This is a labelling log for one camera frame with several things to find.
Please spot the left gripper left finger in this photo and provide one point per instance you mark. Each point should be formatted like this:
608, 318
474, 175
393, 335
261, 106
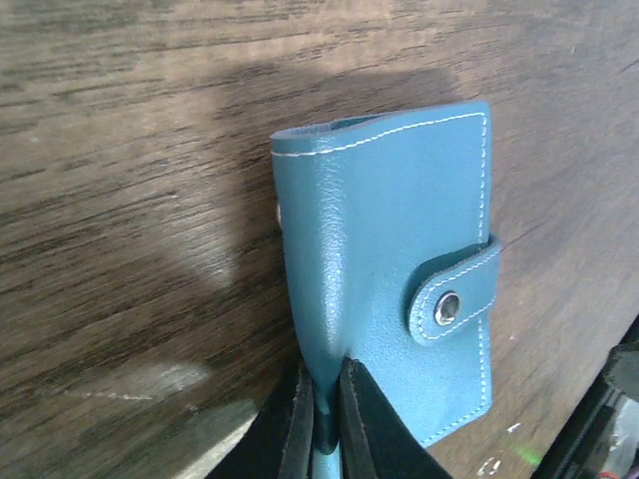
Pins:
278, 443

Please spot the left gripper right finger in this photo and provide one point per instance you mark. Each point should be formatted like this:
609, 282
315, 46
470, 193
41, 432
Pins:
374, 442

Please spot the blue leather card holder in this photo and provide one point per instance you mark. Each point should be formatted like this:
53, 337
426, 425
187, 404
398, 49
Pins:
390, 260

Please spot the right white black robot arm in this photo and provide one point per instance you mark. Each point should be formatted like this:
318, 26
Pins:
600, 439

